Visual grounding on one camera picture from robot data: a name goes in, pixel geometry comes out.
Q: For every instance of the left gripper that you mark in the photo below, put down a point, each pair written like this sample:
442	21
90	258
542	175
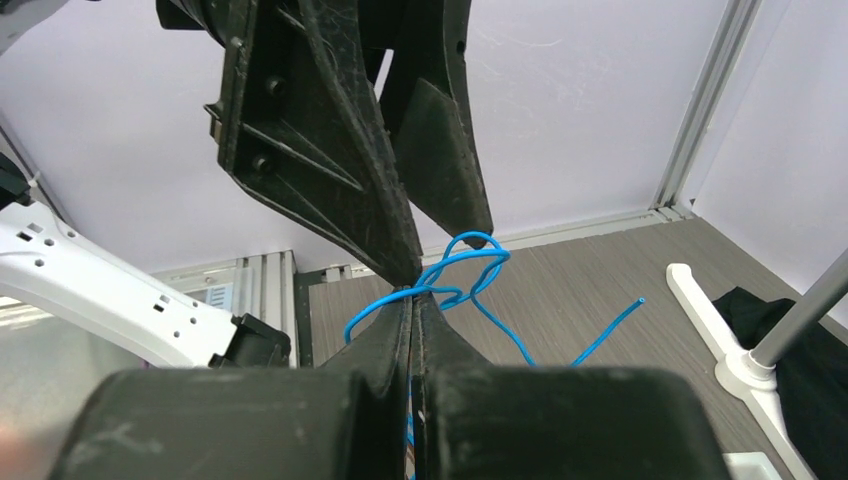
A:
298	126

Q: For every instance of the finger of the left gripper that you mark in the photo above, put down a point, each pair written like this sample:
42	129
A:
426	107

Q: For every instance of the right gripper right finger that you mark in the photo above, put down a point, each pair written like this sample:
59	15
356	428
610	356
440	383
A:
477	420

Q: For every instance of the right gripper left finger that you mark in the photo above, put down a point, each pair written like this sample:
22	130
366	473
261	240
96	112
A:
345	419

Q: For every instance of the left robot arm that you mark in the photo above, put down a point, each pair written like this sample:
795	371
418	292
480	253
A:
343	116

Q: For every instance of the white plastic bin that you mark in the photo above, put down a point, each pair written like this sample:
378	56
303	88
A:
750	466

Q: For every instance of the white clothes rack stand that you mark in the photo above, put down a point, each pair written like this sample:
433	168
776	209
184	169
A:
749	374

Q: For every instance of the black t-shirt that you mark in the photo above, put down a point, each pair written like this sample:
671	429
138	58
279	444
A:
811	379

